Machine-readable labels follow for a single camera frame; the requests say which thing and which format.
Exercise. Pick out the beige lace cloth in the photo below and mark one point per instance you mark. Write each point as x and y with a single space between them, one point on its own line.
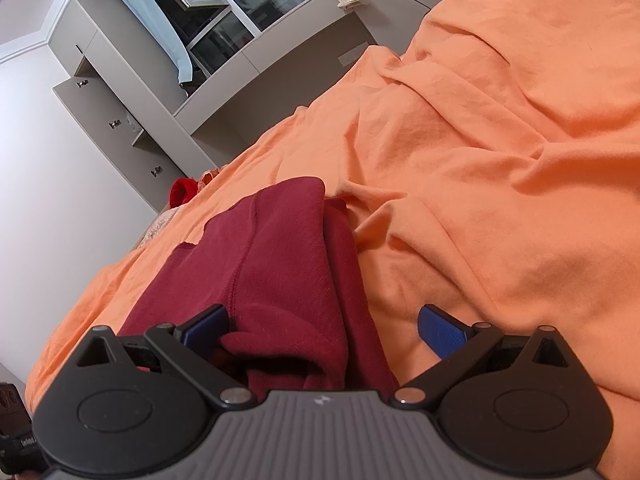
157 225

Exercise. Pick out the bright red cloth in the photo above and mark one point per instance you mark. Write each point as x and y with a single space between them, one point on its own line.
181 192

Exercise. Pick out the window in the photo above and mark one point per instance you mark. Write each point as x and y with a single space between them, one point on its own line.
220 5

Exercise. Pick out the wall socket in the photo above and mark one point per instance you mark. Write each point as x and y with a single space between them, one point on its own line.
351 55

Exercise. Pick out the grey window ledge unit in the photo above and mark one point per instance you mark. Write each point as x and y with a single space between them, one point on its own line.
260 60

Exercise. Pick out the dark red shirt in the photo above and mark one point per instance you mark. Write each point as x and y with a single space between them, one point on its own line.
280 280

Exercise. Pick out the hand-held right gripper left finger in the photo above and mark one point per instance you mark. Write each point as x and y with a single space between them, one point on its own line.
207 330

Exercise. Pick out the grey cabinet with knobs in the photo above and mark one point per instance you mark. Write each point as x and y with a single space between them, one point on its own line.
125 110

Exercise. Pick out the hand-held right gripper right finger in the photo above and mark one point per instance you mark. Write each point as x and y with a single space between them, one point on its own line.
442 330

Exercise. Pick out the light hanging cloth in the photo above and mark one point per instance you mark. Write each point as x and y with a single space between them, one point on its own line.
172 45

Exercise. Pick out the orange blanket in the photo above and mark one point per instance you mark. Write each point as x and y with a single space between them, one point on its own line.
450 185

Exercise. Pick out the small orange cloth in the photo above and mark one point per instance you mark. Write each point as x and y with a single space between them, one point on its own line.
209 176

